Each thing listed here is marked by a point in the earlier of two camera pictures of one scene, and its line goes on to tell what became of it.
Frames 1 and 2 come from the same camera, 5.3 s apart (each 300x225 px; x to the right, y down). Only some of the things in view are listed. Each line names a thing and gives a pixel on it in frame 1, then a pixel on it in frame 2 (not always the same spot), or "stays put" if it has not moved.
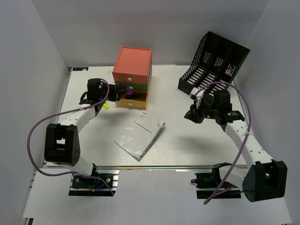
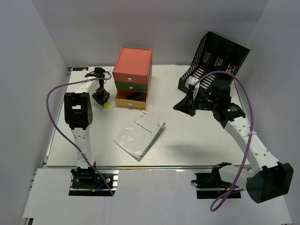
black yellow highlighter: [106, 106] stays put
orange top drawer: [133, 65] stays put
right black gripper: [195, 116] -> [186, 105]
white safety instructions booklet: [139, 136] stays put
